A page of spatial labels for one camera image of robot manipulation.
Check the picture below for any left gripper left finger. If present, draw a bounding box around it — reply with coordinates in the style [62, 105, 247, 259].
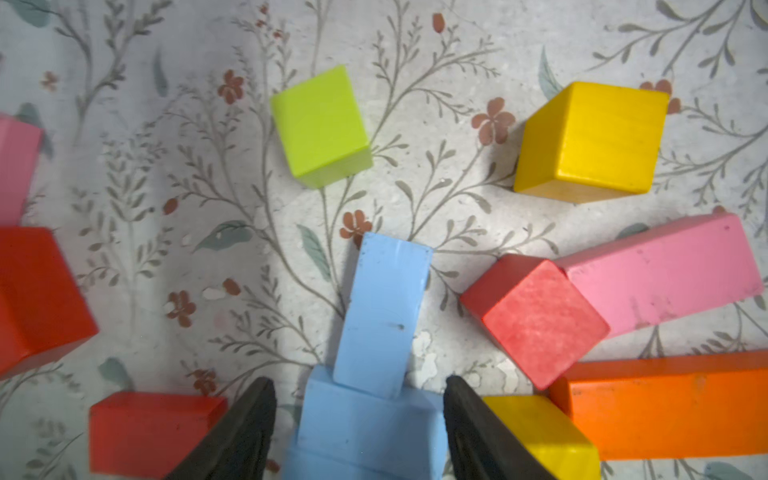
[165, 377, 277, 480]

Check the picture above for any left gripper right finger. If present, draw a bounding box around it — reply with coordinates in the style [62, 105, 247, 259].
[443, 375, 554, 480]

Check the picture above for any blue long block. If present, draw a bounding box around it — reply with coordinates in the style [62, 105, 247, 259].
[333, 232, 433, 399]

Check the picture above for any blue blocks cluster front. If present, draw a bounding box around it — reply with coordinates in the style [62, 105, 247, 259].
[281, 366, 448, 479]

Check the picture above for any yellow cube front left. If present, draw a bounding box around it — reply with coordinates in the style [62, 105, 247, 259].
[483, 395, 601, 479]

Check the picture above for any yellow cube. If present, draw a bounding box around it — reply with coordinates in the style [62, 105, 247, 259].
[514, 82, 670, 204]
[483, 395, 601, 479]

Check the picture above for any red block upright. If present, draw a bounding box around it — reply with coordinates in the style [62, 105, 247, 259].
[89, 391, 229, 479]

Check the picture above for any red cube front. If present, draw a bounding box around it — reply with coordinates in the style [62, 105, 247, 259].
[460, 254, 610, 390]

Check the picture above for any long orange block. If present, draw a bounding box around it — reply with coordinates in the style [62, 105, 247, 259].
[549, 350, 767, 461]

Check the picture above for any red block middle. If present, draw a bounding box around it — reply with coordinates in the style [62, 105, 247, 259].
[1, 226, 99, 379]

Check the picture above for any long pink block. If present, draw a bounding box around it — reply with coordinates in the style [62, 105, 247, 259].
[555, 213, 764, 337]

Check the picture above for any green cube block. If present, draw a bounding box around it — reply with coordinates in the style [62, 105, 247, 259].
[270, 65, 373, 189]

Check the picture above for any yellow cube front right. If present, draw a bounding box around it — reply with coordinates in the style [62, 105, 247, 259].
[514, 82, 670, 204]

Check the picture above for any pink block back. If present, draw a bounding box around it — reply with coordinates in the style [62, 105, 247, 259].
[0, 114, 43, 226]

